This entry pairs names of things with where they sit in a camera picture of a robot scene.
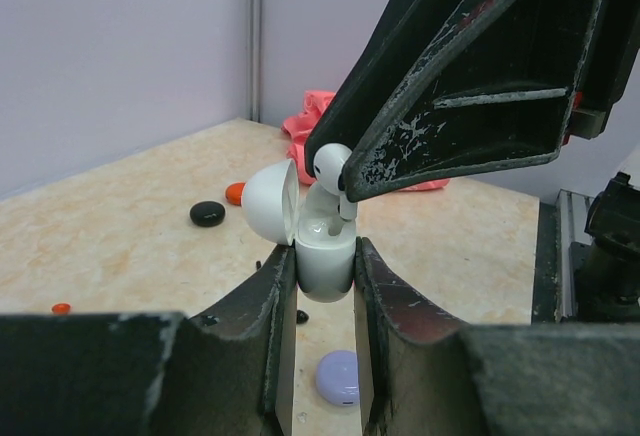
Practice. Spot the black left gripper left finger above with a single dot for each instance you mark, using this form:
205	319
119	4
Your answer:
228	370

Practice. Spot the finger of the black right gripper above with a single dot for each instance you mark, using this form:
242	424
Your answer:
492	90
420	50

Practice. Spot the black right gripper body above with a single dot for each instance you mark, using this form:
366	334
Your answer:
612	54

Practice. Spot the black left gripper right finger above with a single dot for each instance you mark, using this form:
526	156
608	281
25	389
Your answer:
423	371

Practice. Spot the purple earbud charging case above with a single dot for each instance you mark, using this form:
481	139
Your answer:
337	378

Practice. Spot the white earbud charging case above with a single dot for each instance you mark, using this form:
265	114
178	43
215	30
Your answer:
324	243

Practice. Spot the orange earbud charging case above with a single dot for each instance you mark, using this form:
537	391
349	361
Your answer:
233	193

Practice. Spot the black earbud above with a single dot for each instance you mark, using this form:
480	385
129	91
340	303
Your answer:
301	317

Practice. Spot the pink crumpled plastic bag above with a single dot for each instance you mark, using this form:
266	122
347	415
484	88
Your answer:
299	127

